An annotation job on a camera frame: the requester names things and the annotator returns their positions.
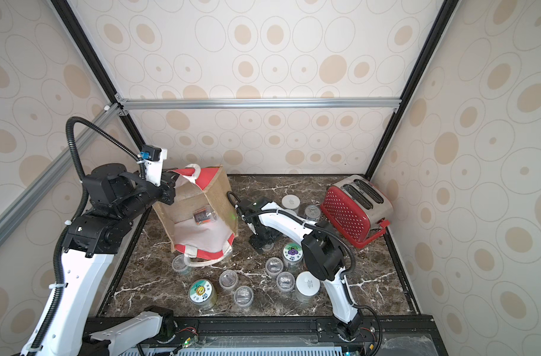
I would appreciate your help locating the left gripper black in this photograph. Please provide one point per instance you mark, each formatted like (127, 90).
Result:
(169, 181)

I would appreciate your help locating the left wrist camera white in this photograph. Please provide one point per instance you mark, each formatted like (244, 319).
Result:
(153, 158)

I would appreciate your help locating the clear jar front row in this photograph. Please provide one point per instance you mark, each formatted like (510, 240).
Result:
(285, 282)

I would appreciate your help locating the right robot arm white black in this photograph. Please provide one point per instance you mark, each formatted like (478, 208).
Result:
(325, 255)

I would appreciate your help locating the silver horizontal rail back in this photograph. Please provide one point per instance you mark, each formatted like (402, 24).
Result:
(303, 103)

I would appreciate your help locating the red silver toaster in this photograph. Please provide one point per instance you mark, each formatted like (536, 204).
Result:
(358, 210)

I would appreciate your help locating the burlap canvas bag red lining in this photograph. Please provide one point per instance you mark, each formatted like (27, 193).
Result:
(197, 187)

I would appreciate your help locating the purple flower label jar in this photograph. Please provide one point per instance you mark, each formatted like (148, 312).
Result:
(292, 255)

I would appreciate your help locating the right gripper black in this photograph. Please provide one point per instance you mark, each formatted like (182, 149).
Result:
(261, 233)

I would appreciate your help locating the yellow green lid jar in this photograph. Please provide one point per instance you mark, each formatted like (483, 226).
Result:
(202, 294)

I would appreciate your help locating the silver diagonal rail left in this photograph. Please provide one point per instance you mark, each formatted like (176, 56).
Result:
(14, 215)

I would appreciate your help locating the white lid purple jar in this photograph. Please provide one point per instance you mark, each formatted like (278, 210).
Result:
(307, 287)

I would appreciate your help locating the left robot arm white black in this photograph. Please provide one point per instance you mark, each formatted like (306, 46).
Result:
(83, 253)

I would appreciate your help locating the large white lid canister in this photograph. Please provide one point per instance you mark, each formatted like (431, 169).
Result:
(291, 202)

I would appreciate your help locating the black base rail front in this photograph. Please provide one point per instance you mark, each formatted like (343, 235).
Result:
(392, 335)

